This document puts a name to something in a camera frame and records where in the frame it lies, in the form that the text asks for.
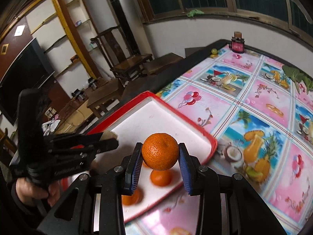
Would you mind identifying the black flat television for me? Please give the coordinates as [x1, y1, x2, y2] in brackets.
[0, 38, 56, 126]

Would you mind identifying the green leaf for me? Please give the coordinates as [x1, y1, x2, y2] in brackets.
[282, 65, 313, 94]

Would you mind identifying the pink jar with wooden lid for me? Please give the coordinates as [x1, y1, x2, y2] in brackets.
[231, 31, 246, 53]

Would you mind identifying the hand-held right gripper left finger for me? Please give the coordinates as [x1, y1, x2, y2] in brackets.
[37, 142, 145, 235]

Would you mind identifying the dark wooden armchair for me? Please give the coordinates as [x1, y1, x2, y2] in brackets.
[90, 26, 153, 83]

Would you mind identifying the green cloth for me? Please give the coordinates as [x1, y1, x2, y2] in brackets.
[186, 9, 205, 18]

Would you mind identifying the orange mandarin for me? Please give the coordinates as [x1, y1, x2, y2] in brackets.
[141, 133, 179, 171]
[150, 168, 172, 186]
[121, 187, 144, 206]

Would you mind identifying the tall standing air conditioner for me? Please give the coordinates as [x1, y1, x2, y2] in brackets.
[102, 0, 152, 60]

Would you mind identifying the wooden wall shelf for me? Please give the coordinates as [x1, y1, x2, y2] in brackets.
[24, 0, 106, 79]

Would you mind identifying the low wooden stool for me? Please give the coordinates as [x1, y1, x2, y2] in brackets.
[87, 78, 126, 118]

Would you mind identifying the printed pink tablecloth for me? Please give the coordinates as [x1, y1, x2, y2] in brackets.
[125, 44, 313, 235]

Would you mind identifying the dark wooden bench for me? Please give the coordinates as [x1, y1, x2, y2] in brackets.
[143, 52, 184, 77]

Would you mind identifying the red rimmed white tray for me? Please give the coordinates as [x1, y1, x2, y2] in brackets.
[61, 90, 218, 224]

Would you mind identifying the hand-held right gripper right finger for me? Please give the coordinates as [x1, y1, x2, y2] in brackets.
[177, 142, 288, 235]

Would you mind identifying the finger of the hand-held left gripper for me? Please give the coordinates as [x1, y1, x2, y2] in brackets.
[52, 138, 120, 157]
[46, 132, 108, 148]

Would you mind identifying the white cloth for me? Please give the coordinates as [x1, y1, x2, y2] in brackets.
[41, 118, 62, 136]

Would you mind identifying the black rimmed table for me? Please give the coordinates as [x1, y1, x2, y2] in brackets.
[85, 39, 313, 235]

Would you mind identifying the person's left hand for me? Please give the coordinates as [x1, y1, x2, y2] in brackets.
[15, 176, 60, 207]

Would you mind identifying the small cork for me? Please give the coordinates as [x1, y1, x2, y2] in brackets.
[101, 131, 118, 141]

